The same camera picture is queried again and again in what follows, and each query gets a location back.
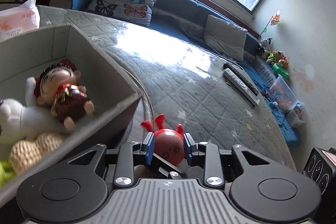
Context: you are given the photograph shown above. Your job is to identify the clear plastic toy bin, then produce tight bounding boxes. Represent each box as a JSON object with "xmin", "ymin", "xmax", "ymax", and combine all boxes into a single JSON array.
[{"xmin": 269, "ymin": 74, "xmax": 303, "ymax": 112}]

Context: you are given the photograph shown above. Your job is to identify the white remote control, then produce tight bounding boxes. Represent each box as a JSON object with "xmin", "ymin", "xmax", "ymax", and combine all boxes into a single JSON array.
[{"xmin": 223, "ymin": 68, "xmax": 260, "ymax": 106}]

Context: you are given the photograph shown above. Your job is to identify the red-haired doll figure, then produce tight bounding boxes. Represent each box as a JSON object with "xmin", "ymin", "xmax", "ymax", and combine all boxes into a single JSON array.
[{"xmin": 34, "ymin": 60, "xmax": 95, "ymax": 131}]

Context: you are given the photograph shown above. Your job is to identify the white plush toy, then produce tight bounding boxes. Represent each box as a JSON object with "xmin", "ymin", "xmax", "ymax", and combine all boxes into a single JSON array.
[{"xmin": 0, "ymin": 77, "xmax": 69, "ymax": 146}]

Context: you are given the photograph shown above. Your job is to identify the grey cardboard box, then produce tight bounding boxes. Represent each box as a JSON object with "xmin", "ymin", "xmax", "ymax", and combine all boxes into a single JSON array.
[{"xmin": 0, "ymin": 23, "xmax": 144, "ymax": 195}]

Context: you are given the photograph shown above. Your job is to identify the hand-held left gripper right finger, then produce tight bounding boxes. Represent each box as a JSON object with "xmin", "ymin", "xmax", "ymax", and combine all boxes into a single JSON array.
[{"xmin": 183, "ymin": 133, "xmax": 271, "ymax": 186}]

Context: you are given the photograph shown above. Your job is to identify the grey quilted table cover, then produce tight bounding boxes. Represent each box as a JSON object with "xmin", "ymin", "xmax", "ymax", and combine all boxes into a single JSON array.
[{"xmin": 37, "ymin": 5, "xmax": 297, "ymax": 172}]

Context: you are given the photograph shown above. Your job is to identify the pink white tissue packet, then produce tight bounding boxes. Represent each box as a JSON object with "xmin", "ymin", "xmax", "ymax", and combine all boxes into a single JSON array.
[{"xmin": 0, "ymin": 0, "xmax": 40, "ymax": 42}]

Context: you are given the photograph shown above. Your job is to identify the beige knitted toy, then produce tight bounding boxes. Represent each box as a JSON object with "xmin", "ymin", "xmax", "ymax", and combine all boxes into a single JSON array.
[{"xmin": 10, "ymin": 132, "xmax": 66, "ymax": 174}]

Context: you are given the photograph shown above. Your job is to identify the black white cow plush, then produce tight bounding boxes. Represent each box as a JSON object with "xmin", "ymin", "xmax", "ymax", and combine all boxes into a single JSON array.
[{"xmin": 258, "ymin": 36, "xmax": 273, "ymax": 53}]

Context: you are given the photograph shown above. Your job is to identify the plush toys on sofa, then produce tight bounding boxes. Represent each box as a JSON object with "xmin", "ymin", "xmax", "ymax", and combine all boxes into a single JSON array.
[{"xmin": 266, "ymin": 50, "xmax": 289, "ymax": 67}]

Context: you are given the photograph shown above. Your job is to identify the red round horned toy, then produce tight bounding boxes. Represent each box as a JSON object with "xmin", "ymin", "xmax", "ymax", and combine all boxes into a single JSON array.
[{"xmin": 140, "ymin": 114, "xmax": 185, "ymax": 165}]

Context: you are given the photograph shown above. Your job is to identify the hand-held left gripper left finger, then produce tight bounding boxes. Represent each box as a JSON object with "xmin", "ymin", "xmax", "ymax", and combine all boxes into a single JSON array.
[{"xmin": 67, "ymin": 133, "xmax": 155, "ymax": 187}]

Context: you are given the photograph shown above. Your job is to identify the small clear plastic tub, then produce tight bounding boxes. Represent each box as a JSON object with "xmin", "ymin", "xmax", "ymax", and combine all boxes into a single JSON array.
[{"xmin": 286, "ymin": 108, "xmax": 305, "ymax": 128}]

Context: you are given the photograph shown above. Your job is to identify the green plastic toy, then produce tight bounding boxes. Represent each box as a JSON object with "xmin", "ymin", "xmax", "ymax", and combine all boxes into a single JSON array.
[{"xmin": 272, "ymin": 63, "xmax": 290, "ymax": 78}]

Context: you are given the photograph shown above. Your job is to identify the white pillow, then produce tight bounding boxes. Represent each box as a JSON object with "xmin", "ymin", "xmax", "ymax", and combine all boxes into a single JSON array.
[{"xmin": 203, "ymin": 14, "xmax": 248, "ymax": 62}]

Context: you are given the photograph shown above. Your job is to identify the colourful pinwheel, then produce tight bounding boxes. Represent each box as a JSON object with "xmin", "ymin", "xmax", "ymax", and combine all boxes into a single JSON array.
[{"xmin": 262, "ymin": 11, "xmax": 282, "ymax": 33}]

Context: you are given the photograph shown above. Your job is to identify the black remote control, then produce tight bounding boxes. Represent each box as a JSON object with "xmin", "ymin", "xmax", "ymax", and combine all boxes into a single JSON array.
[{"xmin": 223, "ymin": 63, "xmax": 259, "ymax": 94}]

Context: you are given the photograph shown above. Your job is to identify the blue sofa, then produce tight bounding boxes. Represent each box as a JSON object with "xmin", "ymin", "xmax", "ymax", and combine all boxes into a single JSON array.
[{"xmin": 50, "ymin": 0, "xmax": 301, "ymax": 148}]

